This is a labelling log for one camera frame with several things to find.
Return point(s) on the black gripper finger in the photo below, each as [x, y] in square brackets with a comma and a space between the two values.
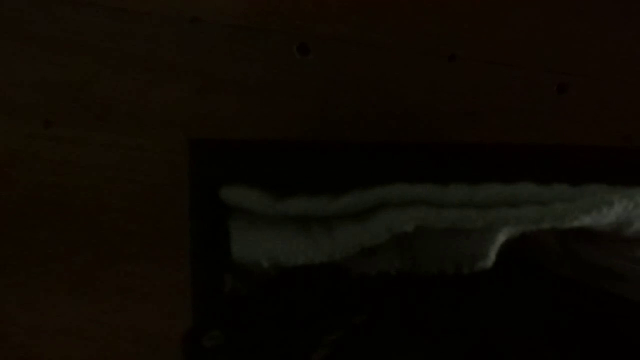
[572, 266]

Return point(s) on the white textured cloth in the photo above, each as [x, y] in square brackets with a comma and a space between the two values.
[373, 221]

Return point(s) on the dark cup with white item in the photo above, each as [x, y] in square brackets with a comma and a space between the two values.
[213, 201]

